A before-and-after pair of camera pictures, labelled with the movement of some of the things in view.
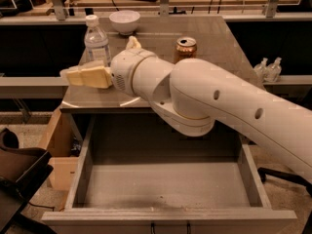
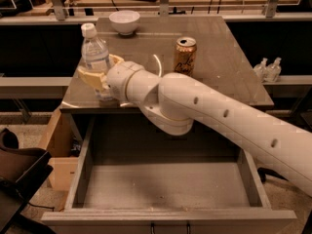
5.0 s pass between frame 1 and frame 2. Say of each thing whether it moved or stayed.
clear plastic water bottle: moved
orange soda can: stayed
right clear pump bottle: stayed
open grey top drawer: stayed
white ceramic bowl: stayed
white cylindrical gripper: moved
